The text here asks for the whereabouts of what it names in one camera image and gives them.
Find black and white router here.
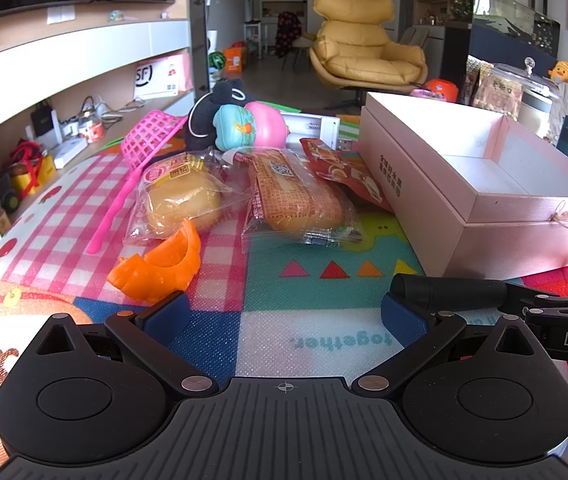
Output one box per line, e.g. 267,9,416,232
31,100,60,139

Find orange bag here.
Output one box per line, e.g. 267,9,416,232
224,46,247,71

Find white courier envelope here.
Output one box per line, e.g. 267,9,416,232
134,52,195,101

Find orange round container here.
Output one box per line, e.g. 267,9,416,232
424,79,460,103

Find pink plastic basket scoop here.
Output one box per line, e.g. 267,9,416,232
86,110,189,255

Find glass fish tank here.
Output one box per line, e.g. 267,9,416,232
469,0,562,73

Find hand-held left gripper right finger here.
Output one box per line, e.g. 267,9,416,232
353,294,552,397

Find white power box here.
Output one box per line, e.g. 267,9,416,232
51,137,88,168

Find glass jar with lid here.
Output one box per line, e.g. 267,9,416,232
481,57,562,126

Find teal plastic toy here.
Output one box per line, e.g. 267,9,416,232
213,105,257,152

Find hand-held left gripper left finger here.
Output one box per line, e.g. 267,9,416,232
28,291,219,397

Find small white box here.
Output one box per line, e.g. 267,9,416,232
281,111,341,150

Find red snack packet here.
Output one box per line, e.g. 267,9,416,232
299,137,395,211

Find snack bags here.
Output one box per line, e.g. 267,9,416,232
464,55,496,108

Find waffle cake packet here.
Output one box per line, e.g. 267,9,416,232
224,146,365,248

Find dark dotted blanket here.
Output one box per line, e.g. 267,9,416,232
275,11,303,58

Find orange plastic toy shell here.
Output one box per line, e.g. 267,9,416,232
107,219,202,304

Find colourful play mat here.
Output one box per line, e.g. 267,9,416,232
0,110,568,480

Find yellow armchair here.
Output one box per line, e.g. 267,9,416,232
309,0,430,93

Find round bun packet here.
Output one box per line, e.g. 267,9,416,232
124,152,229,247

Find red and yellow toy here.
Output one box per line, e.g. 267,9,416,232
8,142,55,196

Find pink cardboard box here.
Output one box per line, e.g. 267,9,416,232
358,91,568,281

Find black plush toy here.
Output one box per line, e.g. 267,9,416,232
184,79,251,152

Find white wall shelf unit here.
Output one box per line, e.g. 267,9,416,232
0,0,195,241

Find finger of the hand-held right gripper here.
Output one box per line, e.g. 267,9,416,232
390,274,560,313

